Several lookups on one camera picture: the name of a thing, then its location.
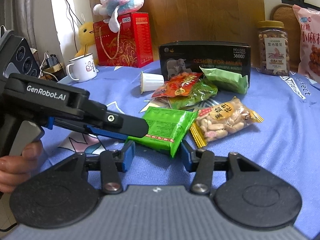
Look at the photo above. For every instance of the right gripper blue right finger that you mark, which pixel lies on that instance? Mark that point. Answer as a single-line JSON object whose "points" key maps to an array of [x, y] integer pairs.
{"points": [[200, 161]]}

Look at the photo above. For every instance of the pink twisted snack bag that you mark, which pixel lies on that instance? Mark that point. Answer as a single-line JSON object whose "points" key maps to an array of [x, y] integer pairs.
{"points": [[309, 41]]}

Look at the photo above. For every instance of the pastel plush toy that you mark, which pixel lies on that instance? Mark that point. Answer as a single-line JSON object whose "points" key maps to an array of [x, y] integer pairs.
{"points": [[111, 9]]}

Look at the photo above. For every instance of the dark green vegetable snack packet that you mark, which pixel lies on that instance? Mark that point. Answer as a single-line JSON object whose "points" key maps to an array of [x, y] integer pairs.
{"points": [[201, 91]]}

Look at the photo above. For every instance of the blue printed tablecloth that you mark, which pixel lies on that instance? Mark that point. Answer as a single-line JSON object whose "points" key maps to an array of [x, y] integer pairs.
{"points": [[285, 143]]}

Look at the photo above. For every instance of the wooden panel board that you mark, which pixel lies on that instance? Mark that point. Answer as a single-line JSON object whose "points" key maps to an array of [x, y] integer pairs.
{"points": [[203, 20]]}

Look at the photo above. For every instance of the red gift bag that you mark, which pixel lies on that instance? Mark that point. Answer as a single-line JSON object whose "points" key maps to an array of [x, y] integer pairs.
{"points": [[130, 46]]}

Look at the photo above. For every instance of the red spicy snack packet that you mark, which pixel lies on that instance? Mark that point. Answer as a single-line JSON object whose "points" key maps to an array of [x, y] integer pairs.
{"points": [[179, 85]]}

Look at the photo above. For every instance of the white enamel mug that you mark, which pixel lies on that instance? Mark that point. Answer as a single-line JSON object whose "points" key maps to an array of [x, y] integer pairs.
{"points": [[82, 68]]}

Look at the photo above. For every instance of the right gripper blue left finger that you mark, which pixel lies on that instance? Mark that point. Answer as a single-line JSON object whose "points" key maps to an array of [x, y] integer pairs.
{"points": [[112, 163]]}

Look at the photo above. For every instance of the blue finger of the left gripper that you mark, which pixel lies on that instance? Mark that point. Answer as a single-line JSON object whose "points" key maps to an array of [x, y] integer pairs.
{"points": [[125, 124], [104, 133]]}

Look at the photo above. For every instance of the yellow peanut snack packet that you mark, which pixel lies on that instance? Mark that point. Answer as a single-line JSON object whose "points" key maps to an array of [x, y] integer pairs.
{"points": [[219, 121]]}

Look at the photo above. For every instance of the person's left hand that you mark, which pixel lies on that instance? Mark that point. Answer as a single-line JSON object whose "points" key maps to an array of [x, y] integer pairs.
{"points": [[17, 169]]}

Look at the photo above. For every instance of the round woven wooden board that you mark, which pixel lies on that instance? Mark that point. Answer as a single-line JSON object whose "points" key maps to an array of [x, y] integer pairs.
{"points": [[284, 13]]}

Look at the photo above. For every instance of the peanut jar with gold lid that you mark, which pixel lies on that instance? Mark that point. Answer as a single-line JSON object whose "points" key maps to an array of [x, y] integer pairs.
{"points": [[274, 48]]}

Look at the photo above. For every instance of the light green snack bar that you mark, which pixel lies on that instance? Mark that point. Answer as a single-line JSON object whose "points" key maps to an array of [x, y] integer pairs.
{"points": [[226, 80]]}

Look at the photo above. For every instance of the white yellow-lid jelly cup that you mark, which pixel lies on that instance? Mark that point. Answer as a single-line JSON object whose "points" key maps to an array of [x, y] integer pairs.
{"points": [[150, 82]]}

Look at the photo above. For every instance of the bright green snack packet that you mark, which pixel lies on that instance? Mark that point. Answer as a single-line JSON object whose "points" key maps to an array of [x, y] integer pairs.
{"points": [[167, 128]]}

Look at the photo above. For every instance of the black sheep print box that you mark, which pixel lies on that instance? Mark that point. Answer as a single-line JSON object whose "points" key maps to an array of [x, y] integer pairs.
{"points": [[191, 56]]}

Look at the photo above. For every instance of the yellow chick plush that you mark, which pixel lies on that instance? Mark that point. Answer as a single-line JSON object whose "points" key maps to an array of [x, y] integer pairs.
{"points": [[87, 41]]}

